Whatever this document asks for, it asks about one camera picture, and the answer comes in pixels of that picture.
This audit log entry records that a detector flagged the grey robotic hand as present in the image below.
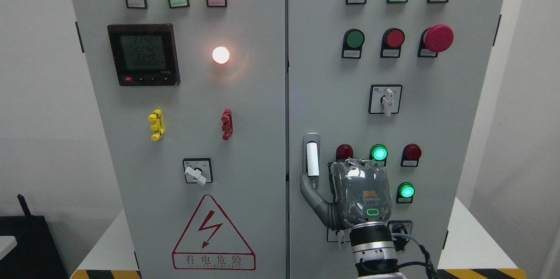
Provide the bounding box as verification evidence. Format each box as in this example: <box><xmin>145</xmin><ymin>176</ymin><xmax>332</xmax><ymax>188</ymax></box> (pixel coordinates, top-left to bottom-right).
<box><xmin>300</xmin><ymin>159</ymin><xmax>392</xmax><ymax>231</ymax></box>

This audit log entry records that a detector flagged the black digital power meter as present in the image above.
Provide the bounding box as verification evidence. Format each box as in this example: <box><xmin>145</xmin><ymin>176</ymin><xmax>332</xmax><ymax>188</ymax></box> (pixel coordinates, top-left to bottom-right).
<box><xmin>107</xmin><ymin>23</ymin><xmax>181</xmax><ymax>87</ymax></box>

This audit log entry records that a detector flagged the black selector knob switch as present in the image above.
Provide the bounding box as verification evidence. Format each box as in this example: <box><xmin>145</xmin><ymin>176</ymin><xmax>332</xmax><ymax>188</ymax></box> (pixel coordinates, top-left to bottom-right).
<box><xmin>387</xmin><ymin>220</ymin><xmax>413</xmax><ymax>252</ymax></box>

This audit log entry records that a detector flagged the red electric hazard warning sticker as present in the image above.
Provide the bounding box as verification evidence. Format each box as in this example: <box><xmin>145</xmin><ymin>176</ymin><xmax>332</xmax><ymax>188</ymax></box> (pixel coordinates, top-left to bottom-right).
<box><xmin>171</xmin><ymin>194</ymin><xmax>256</xmax><ymax>271</ymax></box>

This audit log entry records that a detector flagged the red push button upper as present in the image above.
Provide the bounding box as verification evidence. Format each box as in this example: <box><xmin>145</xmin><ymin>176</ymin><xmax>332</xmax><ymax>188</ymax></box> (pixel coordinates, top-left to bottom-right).
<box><xmin>380</xmin><ymin>28</ymin><xmax>405</xmax><ymax>58</ymax></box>

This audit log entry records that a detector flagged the white rotary switch upper right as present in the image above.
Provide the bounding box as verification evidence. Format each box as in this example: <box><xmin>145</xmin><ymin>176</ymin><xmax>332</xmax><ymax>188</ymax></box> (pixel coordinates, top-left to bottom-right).
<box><xmin>368</xmin><ymin>84</ymin><xmax>403</xmax><ymax>116</ymax></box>

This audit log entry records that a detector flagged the white lit indicator lamp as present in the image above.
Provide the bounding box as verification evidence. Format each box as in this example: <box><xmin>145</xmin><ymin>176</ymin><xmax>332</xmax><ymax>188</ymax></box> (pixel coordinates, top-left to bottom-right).
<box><xmin>212</xmin><ymin>46</ymin><xmax>231</xmax><ymax>64</ymax></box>

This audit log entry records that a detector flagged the red emergency stop button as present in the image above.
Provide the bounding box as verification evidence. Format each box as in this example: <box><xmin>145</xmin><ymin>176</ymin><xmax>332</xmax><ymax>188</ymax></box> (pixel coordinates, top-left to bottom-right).
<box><xmin>417</xmin><ymin>24</ymin><xmax>454</xmax><ymax>58</ymax></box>

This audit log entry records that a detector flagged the black box with antenna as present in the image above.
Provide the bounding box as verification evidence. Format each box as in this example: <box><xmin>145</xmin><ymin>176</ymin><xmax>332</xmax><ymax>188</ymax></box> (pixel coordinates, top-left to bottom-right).
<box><xmin>0</xmin><ymin>195</ymin><xmax>68</xmax><ymax>279</ymax></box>

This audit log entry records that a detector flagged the grey left cabinet door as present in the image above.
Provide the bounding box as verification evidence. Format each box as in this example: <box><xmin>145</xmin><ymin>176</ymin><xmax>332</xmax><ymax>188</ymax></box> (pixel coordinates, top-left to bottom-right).
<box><xmin>72</xmin><ymin>0</ymin><xmax>286</xmax><ymax>279</ymax></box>

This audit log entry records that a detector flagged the grey right cabinet door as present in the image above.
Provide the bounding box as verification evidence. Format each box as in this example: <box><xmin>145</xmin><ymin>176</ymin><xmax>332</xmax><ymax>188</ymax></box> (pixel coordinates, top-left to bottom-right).
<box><xmin>287</xmin><ymin>0</ymin><xmax>503</xmax><ymax>279</ymax></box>

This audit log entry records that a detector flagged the grey cabinet door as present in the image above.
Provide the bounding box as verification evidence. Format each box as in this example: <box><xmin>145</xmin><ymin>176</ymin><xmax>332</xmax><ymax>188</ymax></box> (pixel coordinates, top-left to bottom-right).
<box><xmin>287</xmin><ymin>0</ymin><xmax>503</xmax><ymax>279</ymax></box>
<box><xmin>72</xmin><ymin>0</ymin><xmax>286</xmax><ymax>279</ymax></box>

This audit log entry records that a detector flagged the green indicator light middle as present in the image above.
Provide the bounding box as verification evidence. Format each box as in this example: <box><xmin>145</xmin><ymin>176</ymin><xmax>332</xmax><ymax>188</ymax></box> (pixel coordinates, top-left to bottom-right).
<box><xmin>370</xmin><ymin>144</ymin><xmax>388</xmax><ymax>166</ymax></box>

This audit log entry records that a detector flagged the red terminal connector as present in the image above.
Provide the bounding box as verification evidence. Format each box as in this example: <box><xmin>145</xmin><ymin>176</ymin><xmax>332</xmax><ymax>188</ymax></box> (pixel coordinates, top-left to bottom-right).
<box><xmin>221</xmin><ymin>109</ymin><xmax>234</xmax><ymax>141</ymax></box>

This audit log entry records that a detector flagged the white rotary switch left door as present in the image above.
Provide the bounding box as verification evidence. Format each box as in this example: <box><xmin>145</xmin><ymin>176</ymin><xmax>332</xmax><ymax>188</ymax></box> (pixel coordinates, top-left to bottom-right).
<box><xmin>182</xmin><ymin>158</ymin><xmax>214</xmax><ymax>186</ymax></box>

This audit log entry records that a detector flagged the white rotary switch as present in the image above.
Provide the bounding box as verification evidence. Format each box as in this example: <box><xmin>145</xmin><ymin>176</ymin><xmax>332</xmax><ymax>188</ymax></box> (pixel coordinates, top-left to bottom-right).
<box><xmin>326</xmin><ymin>229</ymin><xmax>350</xmax><ymax>251</ymax></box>
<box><xmin>368</xmin><ymin>84</ymin><xmax>403</xmax><ymax>116</ymax></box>

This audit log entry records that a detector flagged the green lit push button lower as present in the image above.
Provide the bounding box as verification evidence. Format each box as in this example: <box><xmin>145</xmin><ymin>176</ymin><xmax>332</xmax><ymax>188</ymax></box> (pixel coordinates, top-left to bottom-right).
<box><xmin>396</xmin><ymin>182</ymin><xmax>416</xmax><ymax>204</ymax></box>

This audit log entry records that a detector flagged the white rotary switch lower right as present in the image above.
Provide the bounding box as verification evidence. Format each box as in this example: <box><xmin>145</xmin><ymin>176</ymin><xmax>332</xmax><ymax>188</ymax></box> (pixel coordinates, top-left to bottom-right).
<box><xmin>326</xmin><ymin>229</ymin><xmax>350</xmax><ymax>251</ymax></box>

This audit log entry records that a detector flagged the green push button upper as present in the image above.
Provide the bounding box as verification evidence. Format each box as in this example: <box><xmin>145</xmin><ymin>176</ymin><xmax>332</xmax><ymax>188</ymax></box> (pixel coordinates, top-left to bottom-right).
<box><xmin>341</xmin><ymin>28</ymin><xmax>365</xmax><ymax>59</ymax></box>

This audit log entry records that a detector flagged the red indicator light middle right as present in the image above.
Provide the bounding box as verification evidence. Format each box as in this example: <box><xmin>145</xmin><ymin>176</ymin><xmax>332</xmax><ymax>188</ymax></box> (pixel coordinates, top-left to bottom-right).
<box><xmin>400</xmin><ymin>143</ymin><xmax>422</xmax><ymax>167</ymax></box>

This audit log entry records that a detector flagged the silver door handle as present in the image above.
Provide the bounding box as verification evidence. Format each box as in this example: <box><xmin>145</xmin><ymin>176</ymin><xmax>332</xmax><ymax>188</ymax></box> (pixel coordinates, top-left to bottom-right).
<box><xmin>302</xmin><ymin>133</ymin><xmax>320</xmax><ymax>190</ymax></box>

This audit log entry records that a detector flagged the red indicator light middle left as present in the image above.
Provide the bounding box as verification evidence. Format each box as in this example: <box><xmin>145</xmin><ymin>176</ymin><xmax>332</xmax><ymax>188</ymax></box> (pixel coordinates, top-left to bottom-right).
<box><xmin>336</xmin><ymin>144</ymin><xmax>354</xmax><ymax>161</ymax></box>

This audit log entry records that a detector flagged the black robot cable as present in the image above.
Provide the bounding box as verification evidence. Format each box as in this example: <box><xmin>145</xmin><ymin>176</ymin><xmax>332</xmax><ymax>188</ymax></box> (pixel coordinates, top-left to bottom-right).
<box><xmin>392</xmin><ymin>233</ymin><xmax>439</xmax><ymax>279</ymax></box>

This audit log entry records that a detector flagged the yellow terminal connector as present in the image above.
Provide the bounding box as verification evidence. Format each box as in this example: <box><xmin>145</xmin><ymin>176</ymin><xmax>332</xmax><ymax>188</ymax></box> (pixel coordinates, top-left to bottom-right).
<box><xmin>148</xmin><ymin>109</ymin><xmax>165</xmax><ymax>141</ymax></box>

